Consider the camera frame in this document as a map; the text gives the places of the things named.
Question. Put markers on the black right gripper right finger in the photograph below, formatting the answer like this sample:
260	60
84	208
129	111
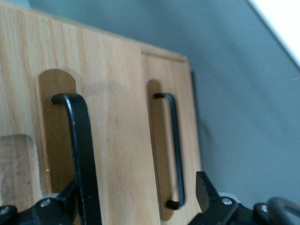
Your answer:
211	201

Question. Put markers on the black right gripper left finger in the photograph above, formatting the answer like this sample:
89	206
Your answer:
56	208

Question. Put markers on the wooden drawer with notched front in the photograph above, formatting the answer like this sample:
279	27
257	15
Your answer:
112	117

